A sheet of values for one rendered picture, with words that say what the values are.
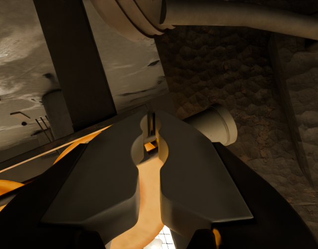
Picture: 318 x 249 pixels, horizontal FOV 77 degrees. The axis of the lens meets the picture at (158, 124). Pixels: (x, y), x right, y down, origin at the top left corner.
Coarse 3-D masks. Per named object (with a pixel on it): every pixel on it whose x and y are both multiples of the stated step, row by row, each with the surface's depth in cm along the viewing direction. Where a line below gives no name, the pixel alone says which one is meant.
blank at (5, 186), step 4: (0, 180) 24; (4, 180) 25; (8, 180) 25; (0, 184) 23; (4, 184) 23; (8, 184) 24; (12, 184) 24; (16, 184) 24; (20, 184) 25; (24, 184) 25; (0, 188) 22; (4, 188) 23; (8, 188) 23; (12, 188) 23; (0, 192) 22; (4, 192) 22; (0, 208) 22
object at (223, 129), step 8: (216, 104) 27; (200, 112) 27; (208, 112) 26; (216, 112) 26; (224, 112) 25; (184, 120) 26; (192, 120) 26; (200, 120) 25; (208, 120) 25; (216, 120) 25; (224, 120) 25; (232, 120) 25; (200, 128) 25; (208, 128) 25; (216, 128) 25; (224, 128) 25; (232, 128) 25; (208, 136) 25; (216, 136) 25; (224, 136) 25; (232, 136) 25; (224, 144) 27
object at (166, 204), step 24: (168, 120) 11; (168, 144) 9; (192, 144) 9; (168, 168) 8; (192, 168) 8; (216, 168) 8; (168, 192) 7; (192, 192) 7; (216, 192) 7; (168, 216) 7; (192, 216) 6; (216, 216) 6; (240, 216) 6
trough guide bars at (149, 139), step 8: (128, 112) 22; (112, 120) 22; (120, 120) 22; (152, 136) 23; (144, 144) 23; (152, 144) 29; (144, 152) 22; (152, 152) 23; (144, 160) 22; (8, 192) 21; (16, 192) 21; (0, 200) 20; (8, 200) 20
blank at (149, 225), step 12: (72, 144) 23; (60, 156) 23; (144, 168) 24; (156, 168) 25; (144, 180) 24; (156, 180) 25; (144, 192) 24; (156, 192) 25; (144, 204) 24; (156, 204) 25; (144, 216) 24; (156, 216) 25; (132, 228) 24; (144, 228) 25; (156, 228) 25; (120, 240) 24; (132, 240) 24; (144, 240) 25
